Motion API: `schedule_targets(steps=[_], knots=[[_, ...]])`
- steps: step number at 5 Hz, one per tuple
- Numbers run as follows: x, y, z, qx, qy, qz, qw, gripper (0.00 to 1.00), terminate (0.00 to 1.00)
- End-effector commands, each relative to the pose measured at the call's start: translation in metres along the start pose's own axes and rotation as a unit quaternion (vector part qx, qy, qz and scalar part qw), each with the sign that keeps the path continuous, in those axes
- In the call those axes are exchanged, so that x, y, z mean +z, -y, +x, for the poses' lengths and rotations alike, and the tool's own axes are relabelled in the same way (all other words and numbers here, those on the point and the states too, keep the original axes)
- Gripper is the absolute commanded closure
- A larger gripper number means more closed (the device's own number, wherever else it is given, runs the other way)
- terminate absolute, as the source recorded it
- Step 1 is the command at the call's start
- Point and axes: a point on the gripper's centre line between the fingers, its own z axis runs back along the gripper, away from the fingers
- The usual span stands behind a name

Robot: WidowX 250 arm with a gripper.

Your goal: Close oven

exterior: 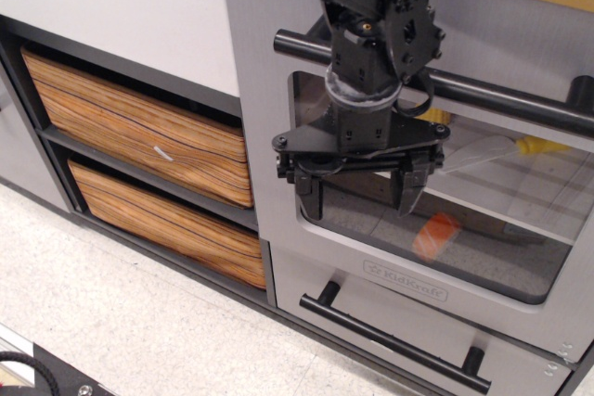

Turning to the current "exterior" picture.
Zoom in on clear oven shelf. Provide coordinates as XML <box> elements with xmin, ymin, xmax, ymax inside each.
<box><xmin>425</xmin><ymin>186</ymin><xmax>585</xmax><ymax>245</ymax></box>

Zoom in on grey bottom drawer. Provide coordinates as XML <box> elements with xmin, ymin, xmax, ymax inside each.
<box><xmin>271</xmin><ymin>249</ymin><xmax>572</xmax><ymax>395</ymax></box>

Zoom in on black drawer handle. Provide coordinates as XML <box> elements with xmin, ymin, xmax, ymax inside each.
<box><xmin>299</xmin><ymin>281</ymin><xmax>492</xmax><ymax>395</ymax></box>

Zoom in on black braided cable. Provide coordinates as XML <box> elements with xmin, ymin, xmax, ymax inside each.
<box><xmin>0</xmin><ymin>348</ymin><xmax>83</xmax><ymax>396</ymax></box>

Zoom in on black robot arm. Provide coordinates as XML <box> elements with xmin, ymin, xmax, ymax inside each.
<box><xmin>273</xmin><ymin>0</ymin><xmax>450</xmax><ymax>220</ymax></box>

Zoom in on yellow toy utensil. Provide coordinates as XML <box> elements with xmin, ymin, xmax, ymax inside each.
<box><xmin>415</xmin><ymin>108</ymin><xmax>575</xmax><ymax>156</ymax></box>

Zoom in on grey toy oven door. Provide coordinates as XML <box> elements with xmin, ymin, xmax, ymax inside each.
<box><xmin>222</xmin><ymin>0</ymin><xmax>594</xmax><ymax>364</ymax></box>

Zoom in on orange salmon sushi toy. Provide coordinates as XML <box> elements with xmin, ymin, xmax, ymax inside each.
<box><xmin>412</xmin><ymin>212</ymin><xmax>462</xmax><ymax>262</ymax></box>

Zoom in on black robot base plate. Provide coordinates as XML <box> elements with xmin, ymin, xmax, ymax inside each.
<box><xmin>32</xmin><ymin>342</ymin><xmax>117</xmax><ymax>396</ymax></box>

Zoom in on dark grey shelf frame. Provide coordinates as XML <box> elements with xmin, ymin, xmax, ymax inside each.
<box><xmin>1</xmin><ymin>17</ymin><xmax>277</xmax><ymax>308</ymax></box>

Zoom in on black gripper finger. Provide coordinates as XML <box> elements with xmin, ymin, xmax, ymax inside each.
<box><xmin>294</xmin><ymin>169</ymin><xmax>339</xmax><ymax>221</ymax></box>
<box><xmin>394</xmin><ymin>162</ymin><xmax>431</xmax><ymax>217</ymax></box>

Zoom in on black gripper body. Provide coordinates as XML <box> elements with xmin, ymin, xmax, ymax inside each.
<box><xmin>272</xmin><ymin>110</ymin><xmax>451</xmax><ymax>183</ymax></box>

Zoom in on lower wood pattern bin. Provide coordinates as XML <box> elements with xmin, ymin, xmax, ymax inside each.
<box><xmin>68</xmin><ymin>160</ymin><xmax>266</xmax><ymax>290</ymax></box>

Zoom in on wood pattern bin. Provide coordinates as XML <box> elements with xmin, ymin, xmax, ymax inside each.
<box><xmin>20</xmin><ymin>45</ymin><xmax>254</xmax><ymax>209</ymax></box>
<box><xmin>68</xmin><ymin>160</ymin><xmax>266</xmax><ymax>290</ymax></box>

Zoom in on black oven door handle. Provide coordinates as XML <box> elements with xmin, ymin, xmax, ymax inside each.
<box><xmin>273</xmin><ymin>30</ymin><xmax>593</xmax><ymax>137</ymax></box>

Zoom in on upper wood pattern bin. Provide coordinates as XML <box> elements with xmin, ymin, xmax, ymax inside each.
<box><xmin>20</xmin><ymin>45</ymin><xmax>254</xmax><ymax>209</ymax></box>

